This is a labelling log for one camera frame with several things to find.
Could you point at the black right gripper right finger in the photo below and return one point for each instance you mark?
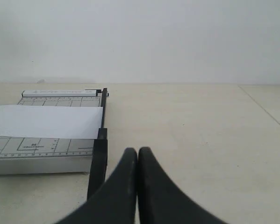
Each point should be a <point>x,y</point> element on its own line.
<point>160,201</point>

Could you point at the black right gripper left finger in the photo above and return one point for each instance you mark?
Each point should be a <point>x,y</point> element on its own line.
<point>115,201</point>

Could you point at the white paper sheet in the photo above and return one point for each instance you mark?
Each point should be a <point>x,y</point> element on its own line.
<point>50,121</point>

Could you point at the grey paper cutter base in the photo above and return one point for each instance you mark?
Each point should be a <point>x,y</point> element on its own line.
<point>19,155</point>

